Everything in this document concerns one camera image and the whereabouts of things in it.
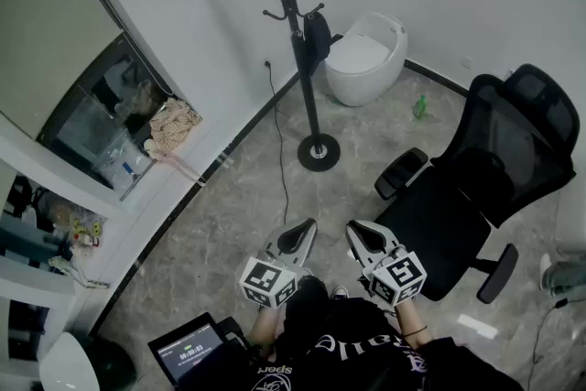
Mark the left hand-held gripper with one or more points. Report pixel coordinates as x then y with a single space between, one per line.
268 284

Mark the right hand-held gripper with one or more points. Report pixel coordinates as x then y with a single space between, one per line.
398 281

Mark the black metal coat rack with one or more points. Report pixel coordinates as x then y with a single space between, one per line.
310 105

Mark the black cap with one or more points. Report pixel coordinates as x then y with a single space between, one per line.
317 36

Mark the person's left forearm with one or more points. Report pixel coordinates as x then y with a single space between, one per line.
265 327

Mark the person's right forearm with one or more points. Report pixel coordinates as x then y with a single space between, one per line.
409 318

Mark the person's black white shoe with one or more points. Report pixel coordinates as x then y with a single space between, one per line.
339 293

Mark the black mesh office chair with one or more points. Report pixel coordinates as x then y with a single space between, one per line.
439 215

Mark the person's black printed clothing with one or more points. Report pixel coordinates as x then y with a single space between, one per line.
348 334

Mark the black wrist band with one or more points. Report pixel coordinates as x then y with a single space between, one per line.
414 332

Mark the white paper sheet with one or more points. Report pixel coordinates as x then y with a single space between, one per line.
478 326

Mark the green plastic bottle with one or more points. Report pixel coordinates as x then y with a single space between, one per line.
420 107

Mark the black tablet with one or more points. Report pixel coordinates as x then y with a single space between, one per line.
187 352

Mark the pale pink doll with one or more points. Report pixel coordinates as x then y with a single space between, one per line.
160 151

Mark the beige checked cloth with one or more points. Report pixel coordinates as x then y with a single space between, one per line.
174 126

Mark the silver metal bar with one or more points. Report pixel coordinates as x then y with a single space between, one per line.
137 181

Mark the white round trash bin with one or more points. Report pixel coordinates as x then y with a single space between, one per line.
366 64

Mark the clear plastic bag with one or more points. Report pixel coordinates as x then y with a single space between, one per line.
119 165

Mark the yellow smiley plush toy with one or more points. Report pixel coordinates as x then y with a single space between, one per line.
84 231

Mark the dark round bin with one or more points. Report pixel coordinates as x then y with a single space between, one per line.
114 368

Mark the black framed glass cabinet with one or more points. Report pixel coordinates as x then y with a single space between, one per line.
91 114

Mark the white round stool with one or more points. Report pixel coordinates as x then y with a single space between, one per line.
68 364

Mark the black tablet mount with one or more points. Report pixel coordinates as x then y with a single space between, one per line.
233 332

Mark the white wall outlet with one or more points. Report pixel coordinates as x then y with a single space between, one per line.
467 61
509 73

